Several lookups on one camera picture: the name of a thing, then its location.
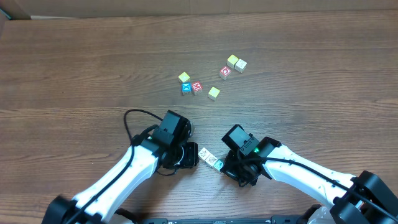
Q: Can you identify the blue letter block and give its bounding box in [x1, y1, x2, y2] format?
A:
[181, 82, 192, 95]

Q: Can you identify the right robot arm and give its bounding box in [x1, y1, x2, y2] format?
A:
[221, 124, 397, 223]

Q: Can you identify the red letter block right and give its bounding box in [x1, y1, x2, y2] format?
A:
[219, 66, 232, 80]

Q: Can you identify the yellow block far right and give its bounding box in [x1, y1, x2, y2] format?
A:
[226, 54, 239, 69]

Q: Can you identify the white block far right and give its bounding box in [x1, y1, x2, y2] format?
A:
[234, 59, 247, 73]

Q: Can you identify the white ladybug block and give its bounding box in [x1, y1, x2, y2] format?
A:
[198, 147, 211, 161]

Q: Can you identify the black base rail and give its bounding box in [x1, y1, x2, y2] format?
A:
[138, 215, 307, 224]

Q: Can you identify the yellow block centre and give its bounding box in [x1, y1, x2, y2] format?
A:
[208, 87, 220, 101]

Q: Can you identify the green letter A block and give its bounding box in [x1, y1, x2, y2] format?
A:
[213, 159, 224, 172]

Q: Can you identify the red letter M block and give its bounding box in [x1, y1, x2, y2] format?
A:
[191, 81, 203, 95]

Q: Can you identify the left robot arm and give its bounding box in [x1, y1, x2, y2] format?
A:
[42, 111, 198, 224]

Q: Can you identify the yellow block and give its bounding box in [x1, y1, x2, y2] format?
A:
[208, 87, 220, 101]
[178, 72, 190, 83]
[226, 54, 239, 69]

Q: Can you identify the yellow block left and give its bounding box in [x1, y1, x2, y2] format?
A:
[178, 72, 190, 83]

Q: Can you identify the white leaf block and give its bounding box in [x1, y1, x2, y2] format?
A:
[205, 154, 218, 167]

